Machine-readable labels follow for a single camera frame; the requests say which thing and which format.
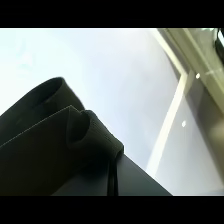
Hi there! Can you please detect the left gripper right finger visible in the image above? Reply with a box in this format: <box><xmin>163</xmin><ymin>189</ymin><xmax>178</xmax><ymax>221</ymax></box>
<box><xmin>114</xmin><ymin>153</ymin><xmax>173</xmax><ymax>197</ymax></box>

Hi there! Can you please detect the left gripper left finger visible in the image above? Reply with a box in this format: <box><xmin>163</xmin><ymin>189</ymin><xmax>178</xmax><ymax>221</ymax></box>
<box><xmin>51</xmin><ymin>163</ymin><xmax>115</xmax><ymax>197</ymax></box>

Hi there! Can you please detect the dark green garment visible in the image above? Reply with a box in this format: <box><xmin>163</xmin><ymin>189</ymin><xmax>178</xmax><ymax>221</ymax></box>
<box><xmin>0</xmin><ymin>76</ymin><xmax>125</xmax><ymax>197</ymax></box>

